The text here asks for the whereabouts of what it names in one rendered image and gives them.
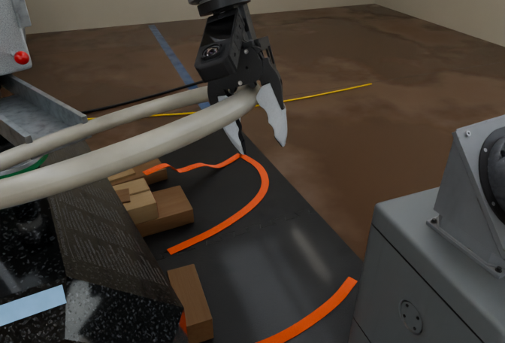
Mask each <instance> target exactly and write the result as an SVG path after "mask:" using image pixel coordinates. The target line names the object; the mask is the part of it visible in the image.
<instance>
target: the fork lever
mask: <svg viewBox="0 0 505 343"><path fill-rule="evenodd" d="M0 81H1V84H2V87H4V88H5V89H6V90H8V91H10V92H12V93H13V94H15V95H12V96H8V97H4V98H2V99H0V135H2V136H3V137H4V138H6V139H7V140H8V141H9V142H10V143H12V144H13V145H14V146H15V147H16V146H19V145H21V144H25V143H26V144H30V143H32V142H33V140H35V139H37V138H40V137H43V136H45V135H49V134H51V133H54V132H57V131H59V130H62V129H66V128H68V127H70V126H74V125H77V124H79V123H82V124H85V123H88V119H87V116H86V115H85V114H83V113H81V112H79V111H78V110H76V109H74V108H72V107H71V106H69V105H67V104H65V103H63V102H61V101H59V100H58V99H56V98H54V97H52V96H50V95H48V94H47V93H45V92H43V91H41V90H39V89H38V88H36V87H34V86H32V85H31V84H29V83H26V82H25V81H24V80H21V79H19V78H18V77H16V76H14V75H12V74H6V75H2V76H0ZM91 137H92V136H88V137H85V138H82V139H80V140H77V141H73V142H71V143H69V144H65V145H63V146H61V147H57V148H56V149H53V150H50V151H48V152H46V153H43V154H41V155H39V156H36V157H33V158H31V160H33V159H37V158H38V157H41V156H44V155H46V154H49V153H52V152H54V151H56V150H59V149H62V148H64V147H67V146H69V145H72V144H75V143H77V142H79V141H82V140H85V139H88V138H91Z"/></svg>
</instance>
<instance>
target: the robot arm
mask: <svg viewBox="0 0 505 343"><path fill-rule="evenodd" d="M188 2H189V4H191V5H198V6H197V8H198V12H199V15H200V17H204V16H208V15H211V14H213V16H211V17H208V18H207V23H206V26H205V29H204V34H203V36H202V39H201V43H200V47H199V49H198V54H197V57H196V60H195V64H194V66H195V68H196V70H197V72H198V73H199V75H200V76H201V79H202V80H203V81H204V82H205V83H206V82H208V85H207V94H208V98H209V102H210V105H214V104H216V103H217V102H220V101H222V100H223V99H226V98H228V97H229V96H232V95H234V92H236V91H237V88H238V87H240V86H243V85H247V84H249V85H250V86H251V87H252V88H255V87H256V86H257V80H260V82H261V85H262V86H261V88H260V90H259V92H258V94H257V96H256V100H257V102H258V104H259V106H260V107H261V108H263V109H264V110H265V111H266V113H267V115H268V122H269V124H270V125H271V126H272V127H273V130H274V137H275V139H276V140H277V142H278V143H279V144H280V146H281V147H284V146H285V144H286V138H287V119H286V106H285V105H284V103H283V82H282V79H281V77H280V73H279V72H278V70H277V67H276V64H275V61H274V56H273V54H272V50H271V45H270V42H269V39H268V36H264V37H262V38H257V37H256V33H255V30H254V27H253V22H252V19H251V16H250V13H249V8H248V5H247V3H248V2H251V0H188ZM268 49H269V50H268ZM263 50H266V52H267V55H268V57H266V58H264V54H263ZM269 52H270V53H269ZM270 55H271V56H270ZM271 60H272V61H271ZM272 63H273V64H272ZM228 89H230V90H229V91H228ZM240 119H241V118H239V119H237V120H235V121H234V122H233V123H230V124H229V125H227V126H225V127H224V128H223V129H224V131H225V133H226V135H227V136H228V137H229V139H230V141H231V142H232V144H233V145H234V146H235V147H236V148H237V149H238V151H239V152H240V153H241V154H243V155H244V154H246V146H245V140H244V139H243V136H242V133H241V130H242V125H241V123H240ZM488 180H489V183H490V186H491V190H492V192H493V194H494V197H495V198H496V200H497V203H498V204H499V206H500V207H501V208H502V209H503V211H504V212H505V137H502V138H500V139H498V140H497V141H496V142H495V143H494V145H493V147H492V149H491V151H490V154H489V156H488Z"/></svg>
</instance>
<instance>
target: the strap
mask: <svg viewBox="0 0 505 343"><path fill-rule="evenodd" d="M238 158H242V159H244V160H246V161H247V162H249V163H251V164H252V165H254V166H255V167H256V168H257V170H258V171H259V174H260V175H261V179H262V185H261V188H260V190H259V192H258V194H257V195H256V196H255V198H254V199H253V200H252V201H251V202H250V203H249V204H248V205H246V206H245V207H244V208H242V209H241V210H240V211H238V212H237V213H236V214H234V215H233V216H231V217H230V218H228V219H227V220H225V221H223V222H222V223H220V224H219V225H217V226H215V227H213V228H212V229H209V230H207V231H206V232H203V233H201V234H200V235H197V236H195V237H193V238H191V239H189V240H186V241H184V242H182V243H180V244H177V245H175V246H173V247H170V248H168V249H167V251H168V252H169V254H170V255H172V254H174V253H176V252H178V251H181V250H183V249H185V248H187V247H190V246H192V245H194V244H196V243H199V242H200V241H203V240H205V239H206V238H209V237H211V236H212V235H215V234H217V233H218V232H220V231H222V230H223V229H225V228H226V227H228V226H230V225H231V224H233V223H234V222H236V221H237V220H239V219H240V218H242V217H243V216H244V215H245V214H247V213H248V212H249V211H251V210H252V209H253V208H254V207H255V206H257V204H258V203H260V201H261V200H262V199H263V198H264V196H265V194H266V192H267V191H268V186H269V180H268V174H267V172H266V171H265V169H264V168H263V167H262V165H261V164H259V163H258V162H256V161H255V160H254V159H252V158H250V157H248V156H247V155H245V154H244V155H243V154H239V153H237V154H235V155H234V156H232V157H231V158H229V159H227V160H226V161H224V162H221V163H220V164H217V165H208V164H204V163H196V164H193V165H189V166H187V167H184V168H179V169H175V168H174V167H172V166H171V165H169V164H167V163H162V164H159V165H156V166H154V167H152V168H149V169H147V170H146V171H143V173H144V174H145V175H149V174H151V173H153V172H156V171H158V170H159V169H162V168H166V167H169V166H170V167H171V168H172V169H173V170H175V171H177V172H179V173H181V172H187V171H190V170H192V169H194V168H198V167H202V166H210V167H213V168H222V167H224V166H226V165H228V164H230V163H232V162H234V161H235V160H236V159H238ZM356 283H357V280H355V279H353V278H351V277H348V278H347V279H346V280H345V281H344V283H343V284H342V286H341V287H340V288H339V290H338V291H337V292H336V293H335V294H334V295H333V296H332V297H331V298H330V299H329V300H328V301H326V302H325V303H324V304H323V305H321V306H320V307H318V308H317V309H316V310H315V311H313V312H312V313H311V314H309V315H307V316H306V317H305V318H303V319H302V320H300V321H298V322H297V323H295V324H294V325H292V326H290V327H289V328H287V329H285V330H283V331H282V332H279V333H277V334H276V335H272V336H271V337H269V338H266V339H264V340H261V341H258V342H256V343H284V342H286V341H288V340H289V339H291V338H294V337H295V336H297V335H299V334H300V333H302V332H303V331H305V330H306V329H308V328H310V327H311V326H312V325H313V324H315V323H317V322H318V321H319V320H321V319H322V318H323V317H324V316H326V315H327V314H328V313H330V312H331V311H332V310H333V309H335V308H336V307H337V306H338V305H339V304H340V303H341V302H342V301H343V300H344V299H345V298H346V297H347V295H348V294H349V292H350V291H351V290H352V288H353V287H354V286H355V285H356Z"/></svg>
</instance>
